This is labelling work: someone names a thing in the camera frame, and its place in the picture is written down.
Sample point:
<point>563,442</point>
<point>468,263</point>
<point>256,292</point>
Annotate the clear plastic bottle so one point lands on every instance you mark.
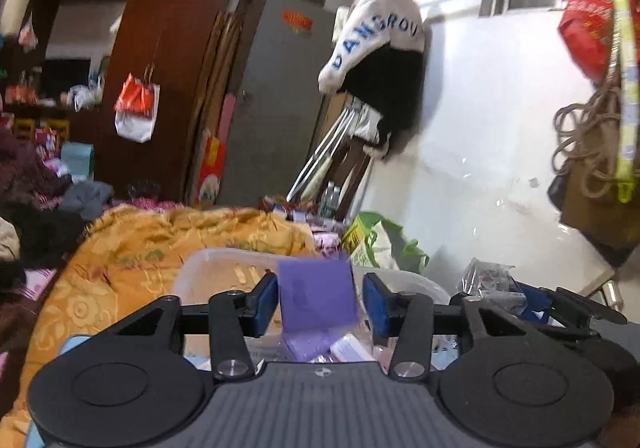
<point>330,200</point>

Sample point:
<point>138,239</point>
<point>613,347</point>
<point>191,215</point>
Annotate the grey cloth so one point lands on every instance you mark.
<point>87,198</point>

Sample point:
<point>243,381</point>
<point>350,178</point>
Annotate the green and white bag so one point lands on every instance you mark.
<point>385,243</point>

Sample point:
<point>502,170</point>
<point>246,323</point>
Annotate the red and white plastic bag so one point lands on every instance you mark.
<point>136,110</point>

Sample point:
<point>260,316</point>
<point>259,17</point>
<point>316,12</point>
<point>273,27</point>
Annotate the purple cloth packet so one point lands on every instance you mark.
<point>317,295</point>

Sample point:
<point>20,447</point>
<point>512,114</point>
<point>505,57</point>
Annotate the yellow patterned blanket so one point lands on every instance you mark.
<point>140,248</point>

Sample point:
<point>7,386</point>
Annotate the pile of dark clothes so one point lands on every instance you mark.
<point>30,228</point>

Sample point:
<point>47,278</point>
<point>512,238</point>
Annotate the folded metal rack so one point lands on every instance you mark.
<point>325,147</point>

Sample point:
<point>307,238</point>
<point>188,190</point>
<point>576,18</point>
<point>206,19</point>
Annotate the brown hanging bag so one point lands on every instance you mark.
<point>600,208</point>

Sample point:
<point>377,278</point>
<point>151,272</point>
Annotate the clear crinkled plastic bag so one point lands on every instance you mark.
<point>487,278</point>

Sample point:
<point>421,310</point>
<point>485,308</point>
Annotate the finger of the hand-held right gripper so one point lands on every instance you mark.
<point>585,305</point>

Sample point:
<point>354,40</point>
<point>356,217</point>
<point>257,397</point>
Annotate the grey door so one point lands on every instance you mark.
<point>280,97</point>

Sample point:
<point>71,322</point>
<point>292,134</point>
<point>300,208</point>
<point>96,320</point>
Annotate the teal box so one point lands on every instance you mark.
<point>77,161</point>

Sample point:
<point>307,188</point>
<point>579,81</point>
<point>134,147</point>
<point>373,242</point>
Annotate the white plastic basket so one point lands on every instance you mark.
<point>210,273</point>

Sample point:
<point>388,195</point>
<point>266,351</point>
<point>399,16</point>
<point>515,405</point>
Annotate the dark wooden wardrobe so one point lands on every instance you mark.
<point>145,27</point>

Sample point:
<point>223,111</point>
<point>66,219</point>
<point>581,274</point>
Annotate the white hanging plastic bag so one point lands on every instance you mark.
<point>367,127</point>

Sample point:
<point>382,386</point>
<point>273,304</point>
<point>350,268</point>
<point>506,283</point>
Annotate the red poster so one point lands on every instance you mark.
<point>211,167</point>

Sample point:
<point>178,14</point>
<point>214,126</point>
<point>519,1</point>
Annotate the white and black hanging garment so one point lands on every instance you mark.
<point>380,62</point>

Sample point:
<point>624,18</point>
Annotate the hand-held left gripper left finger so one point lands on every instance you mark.
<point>265,304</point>

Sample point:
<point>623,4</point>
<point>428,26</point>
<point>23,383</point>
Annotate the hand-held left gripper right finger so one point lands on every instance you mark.
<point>376,304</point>

